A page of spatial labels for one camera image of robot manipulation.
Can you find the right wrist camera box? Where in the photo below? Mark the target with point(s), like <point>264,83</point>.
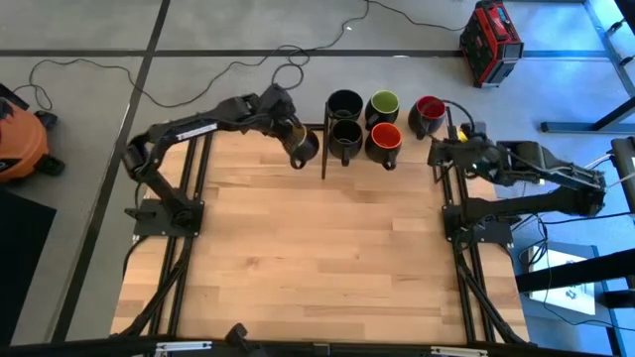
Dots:
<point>483,158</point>

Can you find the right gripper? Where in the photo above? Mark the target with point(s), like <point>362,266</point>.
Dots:
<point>461,156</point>

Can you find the black mug red interior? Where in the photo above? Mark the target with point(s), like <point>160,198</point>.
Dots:
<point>430,109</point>

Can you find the black diagonal frame brace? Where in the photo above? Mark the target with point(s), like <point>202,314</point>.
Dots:
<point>135,318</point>
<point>507,328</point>

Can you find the black front frame beam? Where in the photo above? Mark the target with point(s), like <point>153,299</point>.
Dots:
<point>99,349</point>

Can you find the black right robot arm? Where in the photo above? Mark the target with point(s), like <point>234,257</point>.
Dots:
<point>546,163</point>

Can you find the silver frame bracket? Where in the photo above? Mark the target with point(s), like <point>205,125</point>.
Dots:
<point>459,352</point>
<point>183,346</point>

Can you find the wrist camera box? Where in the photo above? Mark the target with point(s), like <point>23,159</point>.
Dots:
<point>483,158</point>
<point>275,94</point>

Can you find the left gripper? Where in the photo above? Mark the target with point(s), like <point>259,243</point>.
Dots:
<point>284,118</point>

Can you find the black mug green interior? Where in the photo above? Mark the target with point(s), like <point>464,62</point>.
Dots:
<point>384,104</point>

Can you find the black mug yellow interior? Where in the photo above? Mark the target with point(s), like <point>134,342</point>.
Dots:
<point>310,146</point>

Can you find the black mug orange interior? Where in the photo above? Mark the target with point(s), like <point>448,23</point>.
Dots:
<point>386,138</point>

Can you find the black table-level camera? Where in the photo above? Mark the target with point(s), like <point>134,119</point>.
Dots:
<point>237,336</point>

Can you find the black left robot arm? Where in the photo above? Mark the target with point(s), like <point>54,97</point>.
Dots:
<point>188,130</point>

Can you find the black aluminium frame rail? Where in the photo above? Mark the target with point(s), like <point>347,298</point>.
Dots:
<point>479,287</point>
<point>465,317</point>
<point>179,297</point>
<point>160,297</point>

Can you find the black diagonal beam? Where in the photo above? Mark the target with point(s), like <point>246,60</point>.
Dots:
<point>570,273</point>

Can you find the yellow connector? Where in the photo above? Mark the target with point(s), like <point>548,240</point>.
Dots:
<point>463,135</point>

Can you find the white box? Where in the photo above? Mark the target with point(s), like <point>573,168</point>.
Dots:
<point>565,297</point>

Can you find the blue-grey metal table frame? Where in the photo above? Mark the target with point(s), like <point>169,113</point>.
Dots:
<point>565,127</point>

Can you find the red black tool case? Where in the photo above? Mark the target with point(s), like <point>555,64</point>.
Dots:
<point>488,44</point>

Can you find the black floor mat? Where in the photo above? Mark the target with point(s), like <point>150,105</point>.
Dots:
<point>22,258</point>

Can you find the orange shop vacuum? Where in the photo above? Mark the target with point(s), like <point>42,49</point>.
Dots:
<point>20,144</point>

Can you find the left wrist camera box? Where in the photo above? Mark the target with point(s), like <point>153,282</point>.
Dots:
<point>275,94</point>

